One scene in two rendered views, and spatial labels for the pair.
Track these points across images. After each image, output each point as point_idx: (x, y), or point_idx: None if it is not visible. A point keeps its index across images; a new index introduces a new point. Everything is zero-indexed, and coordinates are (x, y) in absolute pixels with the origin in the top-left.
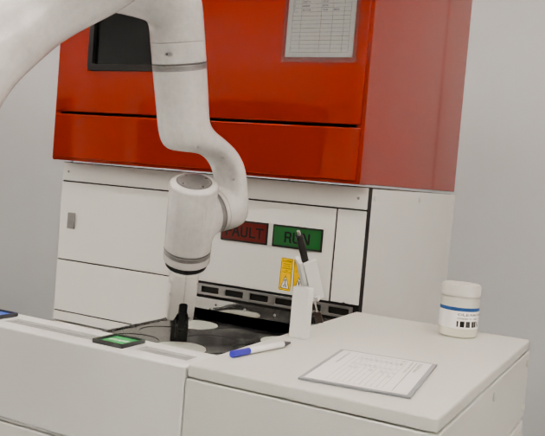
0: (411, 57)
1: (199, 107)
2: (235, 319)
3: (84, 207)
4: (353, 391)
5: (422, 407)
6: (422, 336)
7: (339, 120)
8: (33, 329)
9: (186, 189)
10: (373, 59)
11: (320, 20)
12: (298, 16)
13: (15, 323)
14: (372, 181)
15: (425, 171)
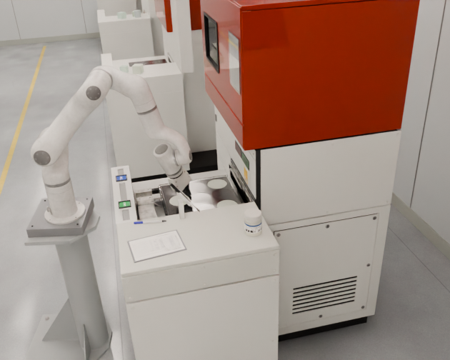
0: (301, 78)
1: (150, 126)
2: None
3: (217, 113)
4: (128, 253)
5: (129, 267)
6: (234, 228)
7: (239, 119)
8: (117, 190)
9: (155, 153)
10: (246, 94)
11: (233, 69)
12: (231, 63)
13: (122, 183)
14: (260, 146)
15: (340, 128)
